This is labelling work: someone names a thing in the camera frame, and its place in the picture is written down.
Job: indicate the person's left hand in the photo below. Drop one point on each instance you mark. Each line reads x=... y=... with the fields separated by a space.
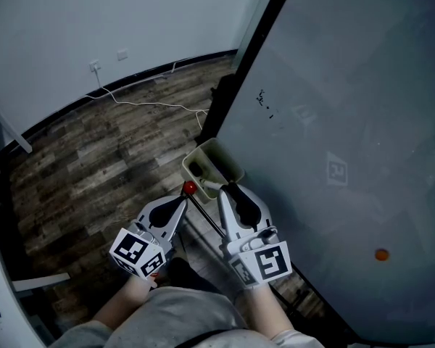
x=152 y=283

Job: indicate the white wall outlet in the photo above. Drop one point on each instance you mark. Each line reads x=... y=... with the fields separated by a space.
x=94 y=65

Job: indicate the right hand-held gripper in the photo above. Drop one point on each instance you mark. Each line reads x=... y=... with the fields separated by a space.
x=268 y=263

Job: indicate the person's dark leg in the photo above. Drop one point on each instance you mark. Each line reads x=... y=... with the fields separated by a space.
x=188 y=274

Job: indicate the person's right forearm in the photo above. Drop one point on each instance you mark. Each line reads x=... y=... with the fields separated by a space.
x=264 y=310

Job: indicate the person's left forearm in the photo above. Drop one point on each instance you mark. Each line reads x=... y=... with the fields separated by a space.
x=123 y=303

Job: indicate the white wall switch plate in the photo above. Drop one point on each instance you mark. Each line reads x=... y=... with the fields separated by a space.
x=122 y=54

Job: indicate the beige pen tray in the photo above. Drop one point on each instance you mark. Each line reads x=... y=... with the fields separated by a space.
x=223 y=156

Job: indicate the large white board panel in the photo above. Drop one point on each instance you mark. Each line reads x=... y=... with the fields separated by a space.
x=348 y=85

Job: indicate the person in white clothing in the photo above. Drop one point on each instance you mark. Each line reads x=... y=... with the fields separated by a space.
x=181 y=317

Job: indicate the round red magnet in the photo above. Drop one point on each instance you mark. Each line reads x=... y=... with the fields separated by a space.
x=189 y=187

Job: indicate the round orange magnet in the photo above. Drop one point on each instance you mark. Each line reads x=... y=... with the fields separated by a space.
x=381 y=254

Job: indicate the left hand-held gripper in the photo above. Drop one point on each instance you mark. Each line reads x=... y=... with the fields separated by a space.
x=136 y=252

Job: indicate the black stand base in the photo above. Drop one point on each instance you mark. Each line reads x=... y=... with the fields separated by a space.
x=223 y=93

